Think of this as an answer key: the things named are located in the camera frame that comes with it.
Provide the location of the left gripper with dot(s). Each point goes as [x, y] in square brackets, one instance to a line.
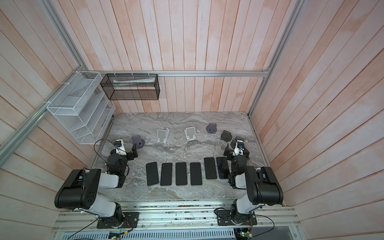
[129, 154]

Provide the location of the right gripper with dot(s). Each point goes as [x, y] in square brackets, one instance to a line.
[230, 153]

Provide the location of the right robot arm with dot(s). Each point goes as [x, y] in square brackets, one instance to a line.
[261, 184]

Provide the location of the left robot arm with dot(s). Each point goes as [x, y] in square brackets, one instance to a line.
[79, 192]

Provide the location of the front left black stand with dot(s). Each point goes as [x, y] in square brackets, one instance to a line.
[138, 142]

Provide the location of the black stand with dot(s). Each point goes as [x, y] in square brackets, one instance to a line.
[237, 138]
[138, 142]
[226, 136]

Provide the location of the front right black stand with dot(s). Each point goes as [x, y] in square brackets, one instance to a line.
[226, 136]

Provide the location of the front middle black stand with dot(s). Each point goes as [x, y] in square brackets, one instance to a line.
[237, 138]

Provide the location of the purple grey phone stand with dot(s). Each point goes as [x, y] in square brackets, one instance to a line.
[211, 128]

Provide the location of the white back left stand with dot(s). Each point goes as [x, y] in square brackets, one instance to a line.
[162, 135]

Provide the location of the black mesh basket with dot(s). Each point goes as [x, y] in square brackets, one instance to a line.
[131, 87]

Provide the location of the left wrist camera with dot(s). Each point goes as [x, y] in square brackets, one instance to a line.
[119, 147]

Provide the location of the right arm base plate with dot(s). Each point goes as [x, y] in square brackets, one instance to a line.
[231, 218]

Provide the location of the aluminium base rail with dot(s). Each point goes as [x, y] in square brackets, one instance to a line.
[178, 215]

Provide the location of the white wire shelf rack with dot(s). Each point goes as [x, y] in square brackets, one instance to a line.
[83, 111]

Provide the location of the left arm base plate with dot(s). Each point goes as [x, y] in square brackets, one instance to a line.
[125, 220]

